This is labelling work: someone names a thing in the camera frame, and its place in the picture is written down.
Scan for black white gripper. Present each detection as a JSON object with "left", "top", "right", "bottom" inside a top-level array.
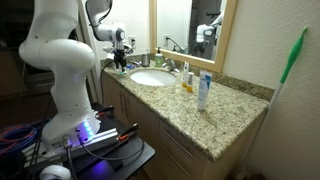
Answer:
[{"left": 112, "top": 41, "right": 128, "bottom": 72}]

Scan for white round dome object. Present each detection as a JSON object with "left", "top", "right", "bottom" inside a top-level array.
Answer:
[{"left": 39, "top": 164, "right": 73, "bottom": 180}]

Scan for blue toothbrush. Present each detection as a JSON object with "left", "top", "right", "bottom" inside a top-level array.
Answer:
[{"left": 126, "top": 61, "right": 142, "bottom": 70}]

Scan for metal cup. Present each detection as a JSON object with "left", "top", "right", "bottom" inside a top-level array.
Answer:
[{"left": 140, "top": 52, "right": 151, "bottom": 68}]

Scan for white oval sink basin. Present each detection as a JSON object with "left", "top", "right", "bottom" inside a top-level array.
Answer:
[{"left": 129, "top": 68, "right": 178, "bottom": 87}]

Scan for green soap pump bottle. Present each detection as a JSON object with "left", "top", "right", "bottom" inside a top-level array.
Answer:
[{"left": 153, "top": 46, "right": 165, "bottom": 68}]

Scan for black orange clamp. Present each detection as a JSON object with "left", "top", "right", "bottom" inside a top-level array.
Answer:
[
  {"left": 94, "top": 104, "right": 115, "bottom": 118},
  {"left": 117, "top": 123, "right": 140, "bottom": 142}
]

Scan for chrome sink faucet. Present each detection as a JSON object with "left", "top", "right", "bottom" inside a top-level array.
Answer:
[{"left": 162, "top": 57, "right": 181, "bottom": 74}]

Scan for wooden vanity cabinet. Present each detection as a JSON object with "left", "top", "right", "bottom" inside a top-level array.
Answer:
[{"left": 101, "top": 71, "right": 268, "bottom": 180}]

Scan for short white yellow-capped tube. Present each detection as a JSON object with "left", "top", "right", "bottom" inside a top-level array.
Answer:
[{"left": 185, "top": 71, "right": 195, "bottom": 93}]

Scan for large white blue lotion tube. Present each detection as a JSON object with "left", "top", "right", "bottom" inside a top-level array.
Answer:
[{"left": 196, "top": 69, "right": 213, "bottom": 112}]

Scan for black robot cart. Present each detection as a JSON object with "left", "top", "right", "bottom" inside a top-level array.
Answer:
[{"left": 0, "top": 102, "right": 156, "bottom": 180}]

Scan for thin black power cable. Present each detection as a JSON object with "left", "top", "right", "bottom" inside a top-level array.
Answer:
[{"left": 99, "top": 59, "right": 115, "bottom": 105}]

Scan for white wall outlet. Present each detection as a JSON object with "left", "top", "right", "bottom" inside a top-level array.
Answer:
[{"left": 128, "top": 34, "right": 137, "bottom": 47}]

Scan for metal cabinet door handle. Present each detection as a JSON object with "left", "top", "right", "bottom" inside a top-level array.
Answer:
[
  {"left": 119, "top": 91, "right": 125, "bottom": 115},
  {"left": 123, "top": 94, "right": 131, "bottom": 121}
]

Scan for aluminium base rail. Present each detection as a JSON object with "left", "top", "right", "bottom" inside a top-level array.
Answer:
[{"left": 23, "top": 128, "right": 121, "bottom": 165}]

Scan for wood framed wall mirror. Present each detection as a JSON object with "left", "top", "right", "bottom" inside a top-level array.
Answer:
[{"left": 148, "top": 0, "right": 239, "bottom": 73}]

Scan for black looped base cable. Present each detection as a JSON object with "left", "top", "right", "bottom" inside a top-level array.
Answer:
[{"left": 79, "top": 134, "right": 145, "bottom": 162}]

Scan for metal drawer handle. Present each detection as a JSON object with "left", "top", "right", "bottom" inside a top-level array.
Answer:
[
  {"left": 160, "top": 145, "right": 188, "bottom": 178},
  {"left": 160, "top": 128, "right": 195, "bottom": 159}
]

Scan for black straight base cable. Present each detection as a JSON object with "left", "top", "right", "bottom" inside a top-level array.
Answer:
[{"left": 63, "top": 135, "right": 80, "bottom": 180}]

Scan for blue red cable coil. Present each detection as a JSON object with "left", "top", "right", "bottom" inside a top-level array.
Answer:
[{"left": 0, "top": 123, "right": 40, "bottom": 157}]

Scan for green handled broom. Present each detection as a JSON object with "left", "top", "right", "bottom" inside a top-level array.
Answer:
[{"left": 233, "top": 25, "right": 309, "bottom": 180}]

